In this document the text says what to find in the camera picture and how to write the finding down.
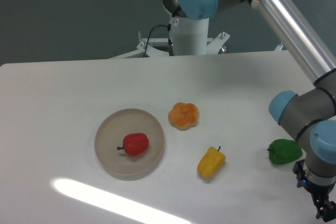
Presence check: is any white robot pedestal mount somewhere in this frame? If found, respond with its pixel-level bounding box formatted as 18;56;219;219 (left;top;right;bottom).
113;17;230;59

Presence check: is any orange knotted bread roll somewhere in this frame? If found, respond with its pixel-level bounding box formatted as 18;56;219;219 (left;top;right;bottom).
168;102;199;130

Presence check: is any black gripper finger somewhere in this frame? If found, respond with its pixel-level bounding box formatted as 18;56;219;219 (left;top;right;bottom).
312;194;335;222

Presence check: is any green toy pepper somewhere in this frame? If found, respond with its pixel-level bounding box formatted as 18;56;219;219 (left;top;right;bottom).
267;139;303;165

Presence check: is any yellow toy pepper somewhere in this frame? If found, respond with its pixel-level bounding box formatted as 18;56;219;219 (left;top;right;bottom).
197;146;226;179

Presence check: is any black cable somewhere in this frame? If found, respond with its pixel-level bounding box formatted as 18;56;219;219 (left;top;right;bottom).
143;5;182;58

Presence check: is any red toy pepper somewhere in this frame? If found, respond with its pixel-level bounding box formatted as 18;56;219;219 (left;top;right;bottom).
117;133;149;156

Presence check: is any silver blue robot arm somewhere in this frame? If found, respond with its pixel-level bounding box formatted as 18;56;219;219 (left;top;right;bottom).
162;0;335;222

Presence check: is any beige round plate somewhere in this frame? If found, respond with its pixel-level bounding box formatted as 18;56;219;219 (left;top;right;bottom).
94;109;164;180

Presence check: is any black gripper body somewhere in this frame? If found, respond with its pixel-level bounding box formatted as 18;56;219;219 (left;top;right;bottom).
292;159;335;201

